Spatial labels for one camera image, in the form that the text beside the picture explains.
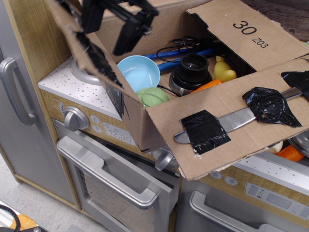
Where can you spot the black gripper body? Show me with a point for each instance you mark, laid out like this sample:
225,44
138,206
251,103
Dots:
140,11

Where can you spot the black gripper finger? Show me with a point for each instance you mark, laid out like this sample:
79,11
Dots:
92,13
129,36

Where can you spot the large cardboard box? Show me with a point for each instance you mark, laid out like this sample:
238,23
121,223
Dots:
262,47

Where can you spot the light blue bowl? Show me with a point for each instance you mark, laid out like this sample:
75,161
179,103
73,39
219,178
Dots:
140,72

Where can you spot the black tape on left flap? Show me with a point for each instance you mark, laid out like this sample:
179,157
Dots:
97,57

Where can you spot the silver stove burner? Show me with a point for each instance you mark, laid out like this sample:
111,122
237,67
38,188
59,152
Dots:
83,75

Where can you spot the green toy cabbage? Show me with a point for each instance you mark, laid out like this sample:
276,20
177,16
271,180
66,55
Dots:
152,96

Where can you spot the black round puck device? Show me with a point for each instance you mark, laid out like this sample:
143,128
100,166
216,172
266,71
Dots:
191,74

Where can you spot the orange toy carrot in box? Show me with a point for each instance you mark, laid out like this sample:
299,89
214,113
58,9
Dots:
208,85

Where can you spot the yellow rubber duck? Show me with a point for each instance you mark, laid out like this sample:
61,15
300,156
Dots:
222,71

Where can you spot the silver left stove knob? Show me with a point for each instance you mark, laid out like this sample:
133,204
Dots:
75,119

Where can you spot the toy kitchen unit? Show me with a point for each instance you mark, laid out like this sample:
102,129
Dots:
47,86

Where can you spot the black tape patch on knife tip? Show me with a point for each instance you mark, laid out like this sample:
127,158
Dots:
204,131

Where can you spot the silver butter knife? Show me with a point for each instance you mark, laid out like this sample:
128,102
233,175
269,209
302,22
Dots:
237,119

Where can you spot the silver oven door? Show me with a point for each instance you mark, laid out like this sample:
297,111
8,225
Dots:
121,191

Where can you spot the crumpled black tape patch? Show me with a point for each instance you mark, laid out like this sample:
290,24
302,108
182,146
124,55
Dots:
269,106

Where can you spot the black tape patch right edge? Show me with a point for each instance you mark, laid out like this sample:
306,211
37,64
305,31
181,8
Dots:
300,80

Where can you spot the cream toy piece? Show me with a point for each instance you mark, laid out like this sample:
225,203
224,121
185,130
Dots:
276,148

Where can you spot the silver dishwasher door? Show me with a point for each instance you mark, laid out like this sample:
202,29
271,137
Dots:
203,208

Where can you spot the orange toy carrot outside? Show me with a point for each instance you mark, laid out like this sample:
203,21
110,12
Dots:
291,153

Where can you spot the silver pot lid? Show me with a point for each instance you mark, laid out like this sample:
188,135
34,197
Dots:
301,142

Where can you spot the orange object bottom left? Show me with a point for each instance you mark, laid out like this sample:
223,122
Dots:
26,222

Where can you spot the blue plastic handle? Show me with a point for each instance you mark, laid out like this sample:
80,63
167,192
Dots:
172,58

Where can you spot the silver fridge door handle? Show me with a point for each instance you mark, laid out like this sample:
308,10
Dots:
7,68

